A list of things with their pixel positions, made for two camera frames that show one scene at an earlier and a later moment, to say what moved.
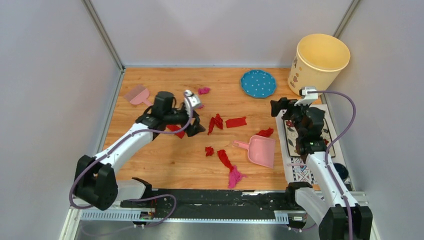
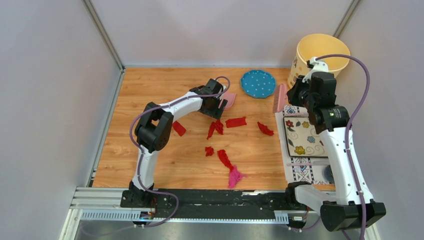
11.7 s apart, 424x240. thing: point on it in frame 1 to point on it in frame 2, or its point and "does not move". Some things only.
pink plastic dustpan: [260, 150] to [230, 96]
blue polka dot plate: [258, 83] does not move
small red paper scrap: [209, 150] does not move
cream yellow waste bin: [318, 60] does not move
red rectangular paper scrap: [235, 122] does not move
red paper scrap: [174, 128] does not move
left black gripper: [196, 128] to [217, 113]
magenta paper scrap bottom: [235, 177] does not move
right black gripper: [284, 103] to [291, 94]
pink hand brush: [141, 98] to [279, 100]
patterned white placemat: [296, 170] does not move
